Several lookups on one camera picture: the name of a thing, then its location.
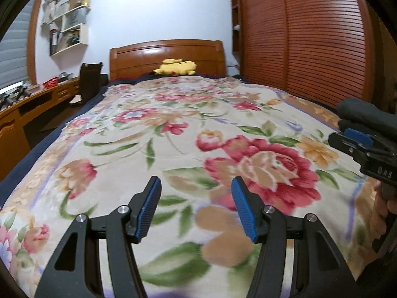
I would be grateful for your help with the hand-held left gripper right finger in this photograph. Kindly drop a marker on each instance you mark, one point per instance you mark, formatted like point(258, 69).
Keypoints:
point(243, 211)

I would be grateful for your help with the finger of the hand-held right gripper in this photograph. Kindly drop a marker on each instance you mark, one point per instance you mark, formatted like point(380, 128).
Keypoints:
point(359, 137)
point(345, 146)

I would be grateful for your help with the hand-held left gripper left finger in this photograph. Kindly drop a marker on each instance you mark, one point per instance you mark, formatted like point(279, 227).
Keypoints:
point(149, 211)

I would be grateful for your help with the dark clothes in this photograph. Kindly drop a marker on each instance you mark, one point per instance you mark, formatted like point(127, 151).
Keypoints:
point(363, 111)

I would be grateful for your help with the person's right hand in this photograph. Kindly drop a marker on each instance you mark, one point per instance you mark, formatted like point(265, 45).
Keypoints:
point(383, 220)

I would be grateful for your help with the floral blanket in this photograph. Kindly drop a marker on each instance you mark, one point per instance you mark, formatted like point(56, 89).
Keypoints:
point(186, 136)

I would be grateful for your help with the wooden louvred wardrobe door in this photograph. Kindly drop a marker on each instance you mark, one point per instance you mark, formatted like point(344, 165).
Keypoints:
point(328, 43)
point(263, 37)

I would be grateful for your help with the dark brown chair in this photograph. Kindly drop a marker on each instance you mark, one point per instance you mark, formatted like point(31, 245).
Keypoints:
point(91, 80)

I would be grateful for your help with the yellow plush toy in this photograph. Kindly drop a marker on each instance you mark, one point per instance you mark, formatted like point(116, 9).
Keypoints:
point(176, 67)

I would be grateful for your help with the wooden bed headboard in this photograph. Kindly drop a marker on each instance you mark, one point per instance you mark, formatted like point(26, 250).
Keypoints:
point(139, 59)

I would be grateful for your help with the small metal pot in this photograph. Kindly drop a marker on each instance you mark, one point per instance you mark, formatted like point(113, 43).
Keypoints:
point(65, 77)

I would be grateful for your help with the wooden desk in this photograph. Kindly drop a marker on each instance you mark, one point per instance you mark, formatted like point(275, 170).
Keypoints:
point(18, 121)

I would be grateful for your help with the red basket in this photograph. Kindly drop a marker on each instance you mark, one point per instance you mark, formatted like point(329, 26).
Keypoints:
point(50, 83)

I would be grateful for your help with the wooden wardrobe side shelf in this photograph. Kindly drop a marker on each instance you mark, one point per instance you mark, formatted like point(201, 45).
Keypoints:
point(236, 15)

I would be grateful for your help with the black gadget on desk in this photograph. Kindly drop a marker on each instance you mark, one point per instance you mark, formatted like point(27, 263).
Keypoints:
point(7, 97)
point(24, 93)

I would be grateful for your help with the black binder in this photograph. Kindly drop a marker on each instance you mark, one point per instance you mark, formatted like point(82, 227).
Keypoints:
point(53, 42)

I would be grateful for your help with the grey window blind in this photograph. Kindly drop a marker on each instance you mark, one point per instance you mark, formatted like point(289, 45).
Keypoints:
point(15, 59)

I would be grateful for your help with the white wall shelf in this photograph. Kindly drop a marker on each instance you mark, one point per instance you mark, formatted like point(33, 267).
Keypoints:
point(81, 34)

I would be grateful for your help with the wooden window frame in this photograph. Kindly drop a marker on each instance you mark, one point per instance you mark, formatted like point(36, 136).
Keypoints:
point(32, 43)

